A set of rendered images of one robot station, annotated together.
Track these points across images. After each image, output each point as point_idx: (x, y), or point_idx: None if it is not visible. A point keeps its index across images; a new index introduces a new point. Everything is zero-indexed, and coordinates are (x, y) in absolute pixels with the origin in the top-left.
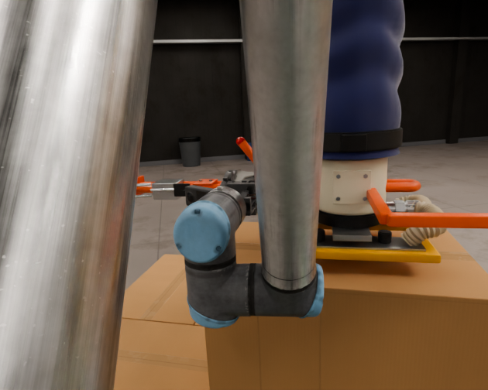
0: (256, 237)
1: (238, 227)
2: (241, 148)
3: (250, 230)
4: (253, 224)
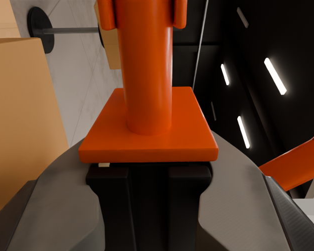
0: None
1: (14, 44)
2: (311, 159)
3: (17, 82)
4: (41, 70)
